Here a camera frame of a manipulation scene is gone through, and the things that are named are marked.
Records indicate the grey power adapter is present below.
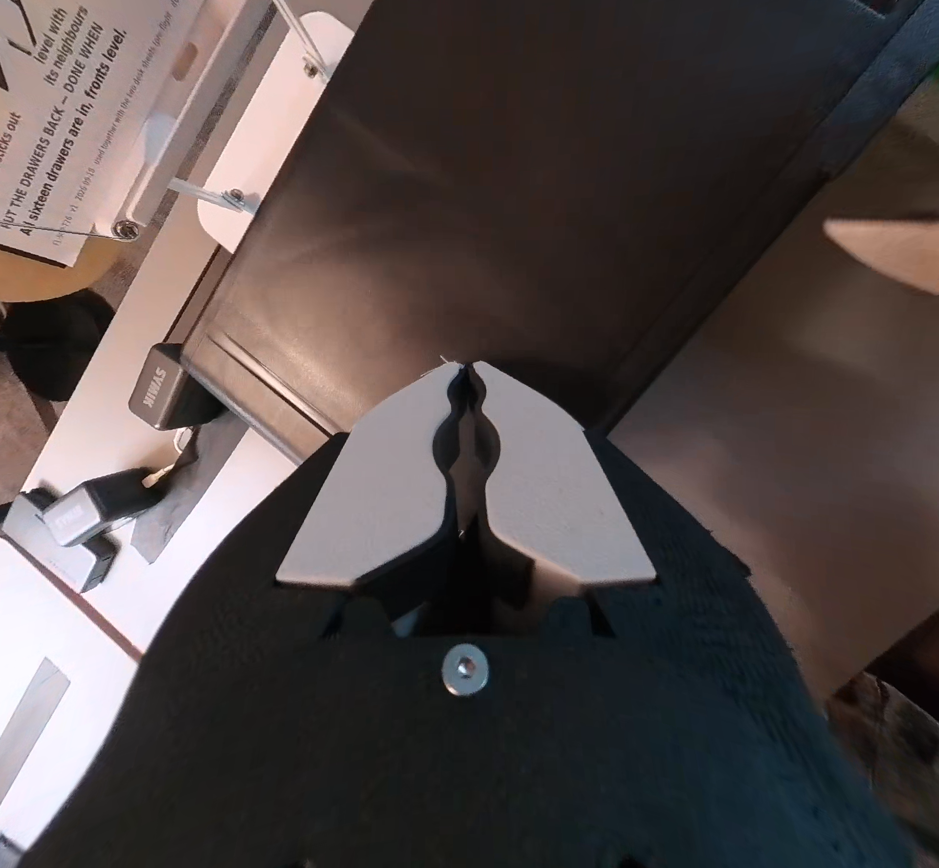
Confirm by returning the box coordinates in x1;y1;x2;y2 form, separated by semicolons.
127;342;223;434
43;466;164;548
0;490;120;595

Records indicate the grey tape patch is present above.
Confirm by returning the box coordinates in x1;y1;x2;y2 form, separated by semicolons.
0;655;72;812
131;434;223;566

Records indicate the cardboard box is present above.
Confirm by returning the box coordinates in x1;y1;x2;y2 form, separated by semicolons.
607;75;939;700

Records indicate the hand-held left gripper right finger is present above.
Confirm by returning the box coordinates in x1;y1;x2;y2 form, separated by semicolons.
469;362;657;617

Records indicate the white metal sheet stand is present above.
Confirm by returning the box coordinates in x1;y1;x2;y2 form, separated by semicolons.
110;0;355;254

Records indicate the black drawer cabinet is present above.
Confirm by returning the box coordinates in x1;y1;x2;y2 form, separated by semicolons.
179;0;939;443

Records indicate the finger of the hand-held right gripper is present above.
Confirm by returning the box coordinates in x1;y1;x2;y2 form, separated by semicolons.
822;209;939;298

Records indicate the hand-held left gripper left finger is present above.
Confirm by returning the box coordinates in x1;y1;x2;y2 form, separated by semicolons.
275;362;470;588

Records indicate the white printed task sheet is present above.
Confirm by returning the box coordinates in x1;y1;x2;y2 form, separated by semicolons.
0;0;254;269

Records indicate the round tan stool seat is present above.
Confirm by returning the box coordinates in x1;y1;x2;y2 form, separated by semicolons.
0;233;127;305

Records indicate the round black object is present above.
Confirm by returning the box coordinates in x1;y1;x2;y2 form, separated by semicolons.
2;288;120;404

